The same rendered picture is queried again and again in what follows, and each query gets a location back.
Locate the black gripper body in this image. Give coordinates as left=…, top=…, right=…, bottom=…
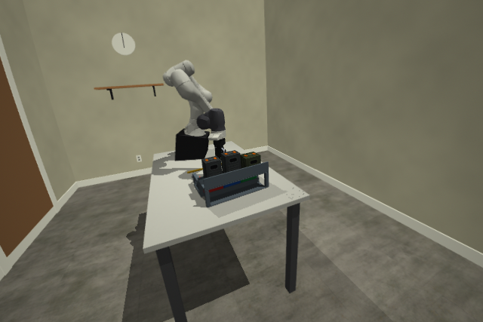
left=213, top=138, right=226, bottom=153

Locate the grey metal shelf rack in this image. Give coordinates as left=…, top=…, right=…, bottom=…
left=192, top=161, right=269, bottom=208

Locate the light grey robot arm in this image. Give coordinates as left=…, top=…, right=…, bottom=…
left=163, top=60, right=226, bottom=140

